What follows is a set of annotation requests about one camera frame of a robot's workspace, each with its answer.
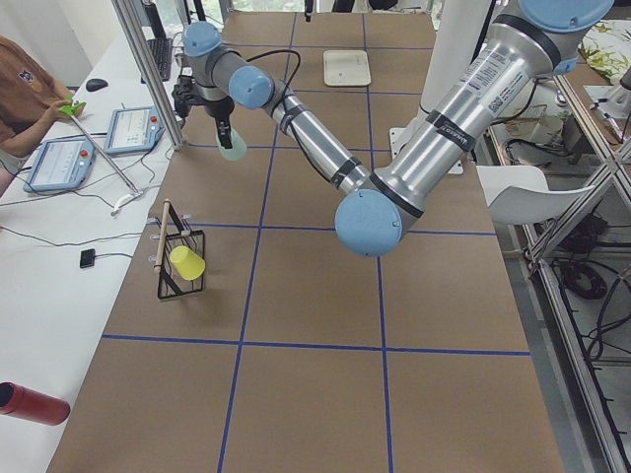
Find black computer mouse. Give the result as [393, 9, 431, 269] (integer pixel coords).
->
[85, 78, 108, 93]

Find pale green cup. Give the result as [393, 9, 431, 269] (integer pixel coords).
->
[215, 129, 247, 162]

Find black wire cup rack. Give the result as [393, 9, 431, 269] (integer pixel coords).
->
[150, 199, 206, 301]

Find white chair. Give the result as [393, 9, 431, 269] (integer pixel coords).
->
[476, 166, 595, 225]

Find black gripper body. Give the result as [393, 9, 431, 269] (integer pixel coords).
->
[204, 96, 235, 124]

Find teach pendant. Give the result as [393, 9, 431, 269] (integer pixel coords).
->
[105, 106, 164, 156]
[23, 138, 95, 193]

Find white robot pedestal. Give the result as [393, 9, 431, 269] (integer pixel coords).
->
[390, 0, 496, 159]

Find red bottle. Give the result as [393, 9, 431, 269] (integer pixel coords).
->
[1, 381, 71, 426]

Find near teach pendant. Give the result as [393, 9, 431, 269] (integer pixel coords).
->
[23, 138, 95, 193]

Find small black puck device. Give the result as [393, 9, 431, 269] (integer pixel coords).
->
[79, 248, 96, 269]

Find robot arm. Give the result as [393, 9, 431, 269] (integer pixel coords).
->
[182, 1, 612, 256]

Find person in brown shirt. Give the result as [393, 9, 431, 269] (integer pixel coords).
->
[1, 36, 73, 158]

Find yellow cup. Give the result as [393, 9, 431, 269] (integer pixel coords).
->
[169, 245, 206, 281]

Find black camera cable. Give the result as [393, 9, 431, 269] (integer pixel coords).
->
[241, 48, 356, 183]

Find black keyboard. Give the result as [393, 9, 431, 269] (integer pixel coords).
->
[146, 37, 173, 82]

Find aluminium frame post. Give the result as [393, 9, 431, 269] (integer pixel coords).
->
[111, 0, 184, 151]

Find cream rabbit tray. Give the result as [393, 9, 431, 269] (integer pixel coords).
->
[322, 50, 372, 87]

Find far teach pendant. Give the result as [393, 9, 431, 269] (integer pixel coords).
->
[105, 106, 164, 156]

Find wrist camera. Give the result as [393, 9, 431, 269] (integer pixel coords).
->
[172, 75, 196, 119]

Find green handled grabber stick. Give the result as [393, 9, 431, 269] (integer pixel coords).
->
[56, 100, 148, 196]

